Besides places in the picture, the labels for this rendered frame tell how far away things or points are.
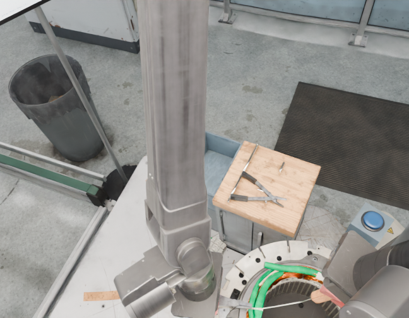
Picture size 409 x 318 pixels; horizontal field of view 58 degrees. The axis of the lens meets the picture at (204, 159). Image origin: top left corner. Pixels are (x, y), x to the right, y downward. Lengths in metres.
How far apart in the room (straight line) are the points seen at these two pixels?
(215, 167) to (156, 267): 0.57
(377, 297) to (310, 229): 0.84
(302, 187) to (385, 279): 0.57
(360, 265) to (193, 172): 0.20
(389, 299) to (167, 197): 0.22
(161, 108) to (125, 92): 2.36
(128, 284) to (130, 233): 0.71
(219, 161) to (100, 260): 0.47
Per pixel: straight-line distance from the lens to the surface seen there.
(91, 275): 1.19
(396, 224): 1.85
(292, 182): 0.90
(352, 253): 0.45
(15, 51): 3.44
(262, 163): 0.93
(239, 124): 2.37
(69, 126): 2.14
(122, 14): 2.78
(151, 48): 0.33
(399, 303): 0.34
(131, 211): 1.23
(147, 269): 0.49
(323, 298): 0.54
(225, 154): 1.03
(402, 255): 0.39
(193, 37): 0.33
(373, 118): 2.50
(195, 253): 0.43
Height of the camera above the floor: 1.84
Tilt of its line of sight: 56 degrees down
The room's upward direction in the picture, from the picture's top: 9 degrees counter-clockwise
